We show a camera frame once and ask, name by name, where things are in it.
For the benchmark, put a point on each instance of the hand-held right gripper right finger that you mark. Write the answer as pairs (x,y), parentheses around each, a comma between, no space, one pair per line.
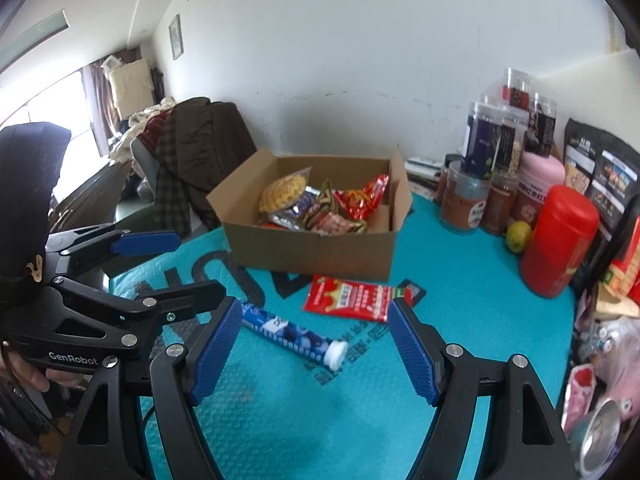
(412,350)

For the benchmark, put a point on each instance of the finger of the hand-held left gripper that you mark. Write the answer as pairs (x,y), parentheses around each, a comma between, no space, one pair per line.
(145,242)
(190,297)

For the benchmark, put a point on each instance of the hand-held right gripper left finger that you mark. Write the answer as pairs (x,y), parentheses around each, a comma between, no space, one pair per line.
(215,355)

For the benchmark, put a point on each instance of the blue tube with white cap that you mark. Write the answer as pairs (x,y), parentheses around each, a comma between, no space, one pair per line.
(290,332)

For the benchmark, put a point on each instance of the red packet white label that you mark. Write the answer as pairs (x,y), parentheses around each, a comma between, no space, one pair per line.
(350,300)

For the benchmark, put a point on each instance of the cardboard box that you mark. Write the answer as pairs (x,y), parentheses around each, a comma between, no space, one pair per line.
(310,255)

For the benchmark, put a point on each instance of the purple and silver snack packet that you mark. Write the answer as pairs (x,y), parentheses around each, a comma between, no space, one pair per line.
(292,217)

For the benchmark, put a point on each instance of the yellow waffle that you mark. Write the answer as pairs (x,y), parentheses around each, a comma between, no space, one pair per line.
(282,192)

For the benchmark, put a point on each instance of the dark snack packet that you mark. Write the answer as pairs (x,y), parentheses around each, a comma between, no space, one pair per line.
(327,215)

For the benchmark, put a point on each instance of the red snack packet yellow letters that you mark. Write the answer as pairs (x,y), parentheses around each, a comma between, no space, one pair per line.
(362,195)

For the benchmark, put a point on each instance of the person's left hand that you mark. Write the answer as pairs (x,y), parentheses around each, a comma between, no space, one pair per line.
(22,370)

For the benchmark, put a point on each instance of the dark green seat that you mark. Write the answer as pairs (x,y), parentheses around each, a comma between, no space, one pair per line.
(135,220)

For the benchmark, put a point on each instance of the dark plaid shirt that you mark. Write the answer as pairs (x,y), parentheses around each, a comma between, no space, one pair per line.
(170,185)

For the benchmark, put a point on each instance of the grey chair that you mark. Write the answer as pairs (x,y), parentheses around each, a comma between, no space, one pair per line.
(144,162)

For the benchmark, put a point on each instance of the teal bubble mat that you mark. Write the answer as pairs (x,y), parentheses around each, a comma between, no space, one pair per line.
(310,410)

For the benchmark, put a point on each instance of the person's dark clothing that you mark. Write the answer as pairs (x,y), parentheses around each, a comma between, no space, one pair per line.
(22,440)

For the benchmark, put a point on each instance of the beige clothes pile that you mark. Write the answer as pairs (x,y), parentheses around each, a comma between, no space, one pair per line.
(135,130)

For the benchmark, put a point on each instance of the red striped cloth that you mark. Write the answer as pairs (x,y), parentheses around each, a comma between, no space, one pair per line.
(156,130)

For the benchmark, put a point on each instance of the brown quilted jacket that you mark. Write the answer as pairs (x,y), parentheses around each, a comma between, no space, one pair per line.
(210,145)

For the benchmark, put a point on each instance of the brown curtain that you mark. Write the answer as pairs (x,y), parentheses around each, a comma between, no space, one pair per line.
(100,110)

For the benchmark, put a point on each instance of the green lime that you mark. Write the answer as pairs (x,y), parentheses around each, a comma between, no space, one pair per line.
(518,236)

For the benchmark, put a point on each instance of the upright cardboard sheet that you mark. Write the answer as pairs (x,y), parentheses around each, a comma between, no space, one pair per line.
(131,87)

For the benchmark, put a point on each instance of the wide jar of brown powder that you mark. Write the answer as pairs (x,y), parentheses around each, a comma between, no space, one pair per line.
(465,200)

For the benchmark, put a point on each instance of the slim jar of brown powder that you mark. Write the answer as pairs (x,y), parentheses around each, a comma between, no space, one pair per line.
(500,207)

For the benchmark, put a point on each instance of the pink snack pouch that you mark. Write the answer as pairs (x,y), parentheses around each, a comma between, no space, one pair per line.
(578,395)

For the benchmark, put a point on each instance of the stack of white booklets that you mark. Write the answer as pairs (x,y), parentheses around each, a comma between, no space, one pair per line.
(422,172)

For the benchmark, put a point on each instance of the jar with dark lid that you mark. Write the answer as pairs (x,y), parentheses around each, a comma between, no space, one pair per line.
(446,175)

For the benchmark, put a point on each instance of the red canister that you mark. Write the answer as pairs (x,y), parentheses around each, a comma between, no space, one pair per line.
(560,240)

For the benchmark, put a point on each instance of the pink bottle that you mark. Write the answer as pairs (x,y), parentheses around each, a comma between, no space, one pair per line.
(537,185)

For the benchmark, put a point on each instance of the silver metal can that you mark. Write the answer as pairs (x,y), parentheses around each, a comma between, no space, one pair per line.
(600,440)

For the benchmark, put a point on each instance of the clear jar with blue label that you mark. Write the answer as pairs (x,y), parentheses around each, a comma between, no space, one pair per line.
(480,140)

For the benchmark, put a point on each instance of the clear jar with nuts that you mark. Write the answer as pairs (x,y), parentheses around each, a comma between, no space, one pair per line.
(512,147)

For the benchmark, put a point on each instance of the orange red carton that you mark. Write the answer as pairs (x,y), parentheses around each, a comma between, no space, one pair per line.
(625,270)

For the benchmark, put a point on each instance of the clear jar with black label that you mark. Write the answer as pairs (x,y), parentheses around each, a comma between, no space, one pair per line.
(542,125)

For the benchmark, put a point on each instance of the black standing pouch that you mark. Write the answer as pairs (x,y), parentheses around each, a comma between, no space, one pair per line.
(600,170)

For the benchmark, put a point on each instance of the clear jar with red contents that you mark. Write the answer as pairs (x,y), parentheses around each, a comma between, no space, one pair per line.
(517,87)

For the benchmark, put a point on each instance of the framed wall picture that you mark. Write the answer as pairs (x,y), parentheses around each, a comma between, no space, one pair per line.
(175,36)

